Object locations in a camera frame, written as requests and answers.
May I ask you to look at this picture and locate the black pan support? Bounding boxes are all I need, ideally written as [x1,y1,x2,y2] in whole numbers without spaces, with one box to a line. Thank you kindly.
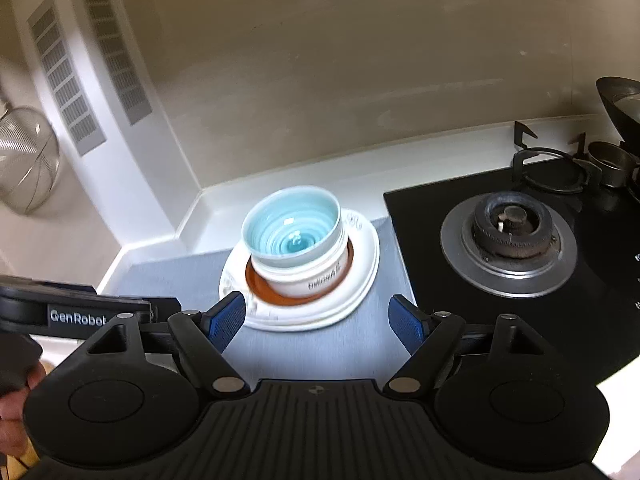
[511,121,603,195]

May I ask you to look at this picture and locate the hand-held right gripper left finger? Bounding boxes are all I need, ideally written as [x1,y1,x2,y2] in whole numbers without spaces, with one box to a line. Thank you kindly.
[65,291,252,397]

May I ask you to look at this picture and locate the small white plate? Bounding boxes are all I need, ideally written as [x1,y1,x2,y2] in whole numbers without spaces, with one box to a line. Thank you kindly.
[227,208,373,313]

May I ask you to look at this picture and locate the white bowl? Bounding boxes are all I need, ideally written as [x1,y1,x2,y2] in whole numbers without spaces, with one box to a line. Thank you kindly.
[250,240,351,297]

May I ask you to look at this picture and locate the small metal pot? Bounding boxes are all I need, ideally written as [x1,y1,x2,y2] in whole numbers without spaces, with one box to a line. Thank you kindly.
[587,141,640,188]

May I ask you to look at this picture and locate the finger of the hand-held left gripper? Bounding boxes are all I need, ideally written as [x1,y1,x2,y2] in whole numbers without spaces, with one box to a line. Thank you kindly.
[149,297,184,334]

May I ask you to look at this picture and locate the metal mesh strainer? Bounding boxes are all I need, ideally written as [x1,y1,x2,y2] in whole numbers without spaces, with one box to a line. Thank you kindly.
[0,100,62,213]

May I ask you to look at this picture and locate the black gas stove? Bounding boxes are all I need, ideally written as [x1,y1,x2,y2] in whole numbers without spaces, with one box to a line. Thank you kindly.
[382,157,640,386]

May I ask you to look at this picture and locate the round stove burner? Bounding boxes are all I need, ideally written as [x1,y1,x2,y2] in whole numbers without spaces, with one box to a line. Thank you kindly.
[440,192,578,296]

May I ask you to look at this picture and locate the grey mat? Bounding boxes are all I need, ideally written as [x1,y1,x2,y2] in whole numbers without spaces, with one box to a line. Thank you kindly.
[97,217,418,383]

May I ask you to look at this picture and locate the orange plate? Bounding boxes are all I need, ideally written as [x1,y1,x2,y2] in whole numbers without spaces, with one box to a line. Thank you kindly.
[245,242,356,307]

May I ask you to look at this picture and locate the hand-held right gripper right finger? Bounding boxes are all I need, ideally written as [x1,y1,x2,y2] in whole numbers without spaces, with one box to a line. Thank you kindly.
[382,295,568,396]

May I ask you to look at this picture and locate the white vent grille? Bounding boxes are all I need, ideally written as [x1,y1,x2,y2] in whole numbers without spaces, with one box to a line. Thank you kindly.
[26,0,108,157]
[79,0,153,126]

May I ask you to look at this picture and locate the black wok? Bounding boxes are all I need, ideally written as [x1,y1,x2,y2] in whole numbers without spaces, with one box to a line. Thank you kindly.
[596,76,640,138]

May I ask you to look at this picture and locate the light blue bowl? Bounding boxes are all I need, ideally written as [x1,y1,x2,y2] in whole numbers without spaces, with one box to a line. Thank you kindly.
[241,187,348,268]

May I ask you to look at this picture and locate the large white plate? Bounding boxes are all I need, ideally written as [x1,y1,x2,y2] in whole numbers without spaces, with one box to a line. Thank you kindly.
[219,208,381,332]

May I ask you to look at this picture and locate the person's left hand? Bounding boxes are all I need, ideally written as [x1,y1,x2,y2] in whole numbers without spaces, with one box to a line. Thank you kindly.
[0,361,47,457]

